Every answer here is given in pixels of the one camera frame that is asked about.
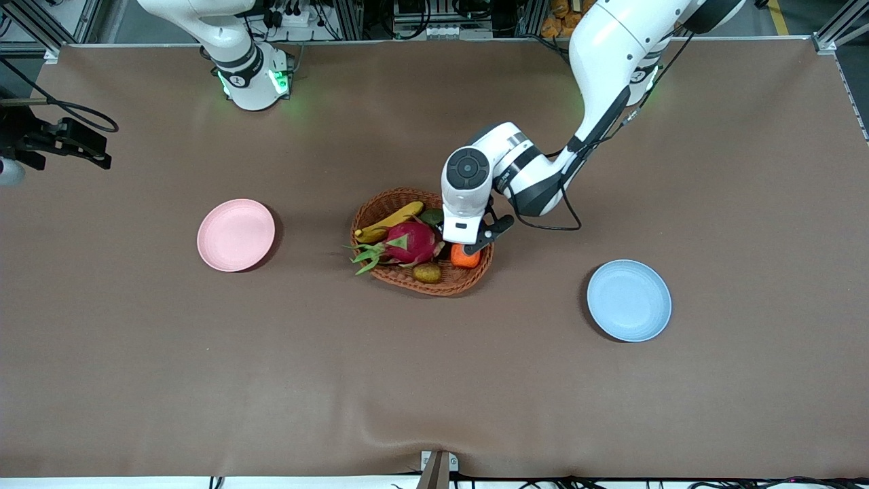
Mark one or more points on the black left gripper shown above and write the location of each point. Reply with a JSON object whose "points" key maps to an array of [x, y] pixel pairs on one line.
{"points": [[445, 250]]}

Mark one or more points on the grey electronics box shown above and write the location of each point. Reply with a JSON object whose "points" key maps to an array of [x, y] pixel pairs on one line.
{"points": [[441, 20]]}

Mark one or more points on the aluminium frame profile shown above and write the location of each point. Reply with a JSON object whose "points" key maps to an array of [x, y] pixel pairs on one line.
{"points": [[41, 27], [838, 30]]}

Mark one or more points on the pink round plate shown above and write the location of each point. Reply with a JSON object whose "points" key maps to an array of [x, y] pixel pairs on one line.
{"points": [[235, 235]]}

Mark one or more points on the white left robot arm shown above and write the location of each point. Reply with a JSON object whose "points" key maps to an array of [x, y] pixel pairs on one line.
{"points": [[611, 54]]}

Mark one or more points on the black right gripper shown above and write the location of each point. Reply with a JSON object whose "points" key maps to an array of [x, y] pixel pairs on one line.
{"points": [[19, 135]]}

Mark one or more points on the pink dragon fruit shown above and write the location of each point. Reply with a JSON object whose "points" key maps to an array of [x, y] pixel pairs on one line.
{"points": [[411, 243]]}

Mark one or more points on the orange fruit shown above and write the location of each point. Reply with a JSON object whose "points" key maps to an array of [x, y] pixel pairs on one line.
{"points": [[463, 260]]}

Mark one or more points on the brown table cloth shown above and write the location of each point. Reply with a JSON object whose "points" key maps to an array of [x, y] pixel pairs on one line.
{"points": [[434, 380]]}

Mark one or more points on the brown wicker basket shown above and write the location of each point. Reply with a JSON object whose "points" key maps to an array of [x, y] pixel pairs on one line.
{"points": [[390, 204]]}

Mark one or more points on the green avocado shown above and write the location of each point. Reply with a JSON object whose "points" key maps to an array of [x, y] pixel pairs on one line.
{"points": [[432, 216]]}

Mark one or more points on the yellow banana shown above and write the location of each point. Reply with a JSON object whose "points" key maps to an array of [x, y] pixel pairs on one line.
{"points": [[394, 221]]}

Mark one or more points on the metal table edge bracket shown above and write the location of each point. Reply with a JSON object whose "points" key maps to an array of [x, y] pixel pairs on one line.
{"points": [[438, 468]]}

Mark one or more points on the white power strip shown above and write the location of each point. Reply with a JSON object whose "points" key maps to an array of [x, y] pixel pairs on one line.
{"points": [[292, 17]]}

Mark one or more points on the brown kiwi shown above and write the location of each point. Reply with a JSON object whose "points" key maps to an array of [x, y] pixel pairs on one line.
{"points": [[427, 273]]}

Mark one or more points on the blue round plate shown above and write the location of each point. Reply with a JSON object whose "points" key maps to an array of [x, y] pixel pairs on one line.
{"points": [[629, 300]]}

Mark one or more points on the bag of orange bread rolls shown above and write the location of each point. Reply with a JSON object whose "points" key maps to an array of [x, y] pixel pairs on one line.
{"points": [[560, 24]]}

